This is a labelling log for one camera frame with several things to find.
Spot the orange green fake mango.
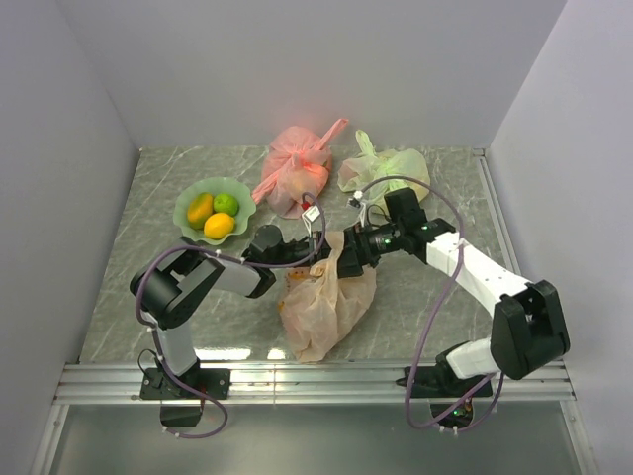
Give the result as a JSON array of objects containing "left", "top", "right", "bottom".
[{"left": 186, "top": 193, "right": 214, "bottom": 230}]

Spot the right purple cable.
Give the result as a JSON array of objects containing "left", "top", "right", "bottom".
[{"left": 358, "top": 176, "right": 506, "bottom": 432}]

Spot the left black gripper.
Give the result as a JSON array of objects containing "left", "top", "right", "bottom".
[{"left": 269, "top": 232, "right": 339, "bottom": 277}]

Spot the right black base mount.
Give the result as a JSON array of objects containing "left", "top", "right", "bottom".
[{"left": 395, "top": 365, "right": 503, "bottom": 434}]

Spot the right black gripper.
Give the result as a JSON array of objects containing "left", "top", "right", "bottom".
[{"left": 330, "top": 221, "right": 406, "bottom": 279}]

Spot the pink tied plastic bag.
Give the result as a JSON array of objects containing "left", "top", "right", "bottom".
[{"left": 251, "top": 119, "right": 348, "bottom": 219}]

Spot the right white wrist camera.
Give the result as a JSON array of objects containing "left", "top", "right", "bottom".
[{"left": 347, "top": 190, "right": 367, "bottom": 227}]

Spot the green fake lime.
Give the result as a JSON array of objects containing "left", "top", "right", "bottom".
[{"left": 213, "top": 193, "right": 240, "bottom": 217}]

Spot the orange plastic bag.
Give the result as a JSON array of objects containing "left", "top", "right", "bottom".
[{"left": 278, "top": 231, "right": 377, "bottom": 363}]

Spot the yellow fake lemon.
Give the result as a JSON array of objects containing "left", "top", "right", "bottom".
[{"left": 203, "top": 213, "right": 235, "bottom": 240}]

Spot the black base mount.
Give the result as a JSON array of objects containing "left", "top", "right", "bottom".
[
  {"left": 395, "top": 365, "right": 503, "bottom": 434},
  {"left": 138, "top": 367, "right": 230, "bottom": 429}
]

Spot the green tied plastic bag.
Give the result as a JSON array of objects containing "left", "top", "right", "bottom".
[{"left": 337, "top": 130, "right": 430, "bottom": 205}]

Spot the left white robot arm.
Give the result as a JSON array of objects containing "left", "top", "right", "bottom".
[{"left": 130, "top": 225, "right": 330, "bottom": 398}]

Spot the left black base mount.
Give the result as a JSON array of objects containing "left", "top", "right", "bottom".
[{"left": 138, "top": 367, "right": 230, "bottom": 429}]

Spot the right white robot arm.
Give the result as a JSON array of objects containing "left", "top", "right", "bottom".
[{"left": 337, "top": 188, "right": 571, "bottom": 396}]

